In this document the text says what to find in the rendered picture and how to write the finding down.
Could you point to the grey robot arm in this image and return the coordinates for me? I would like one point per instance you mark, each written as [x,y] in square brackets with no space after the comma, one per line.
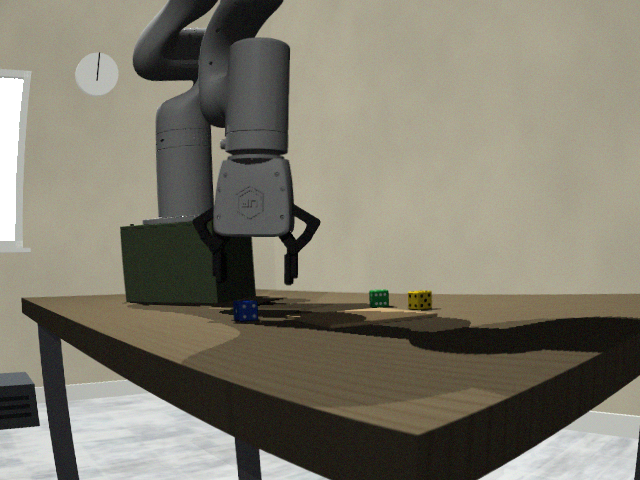
[248,96]

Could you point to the yellow die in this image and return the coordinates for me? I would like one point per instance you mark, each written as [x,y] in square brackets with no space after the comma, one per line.
[419,300]

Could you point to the blue die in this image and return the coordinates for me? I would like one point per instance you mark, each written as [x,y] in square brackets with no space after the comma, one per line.
[245,310]

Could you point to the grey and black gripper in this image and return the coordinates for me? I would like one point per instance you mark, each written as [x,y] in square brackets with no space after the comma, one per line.
[250,200]

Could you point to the green die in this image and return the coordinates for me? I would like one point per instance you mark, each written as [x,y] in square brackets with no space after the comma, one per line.
[379,298]

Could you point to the tan square mat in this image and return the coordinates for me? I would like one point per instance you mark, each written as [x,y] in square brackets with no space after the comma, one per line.
[359,317]

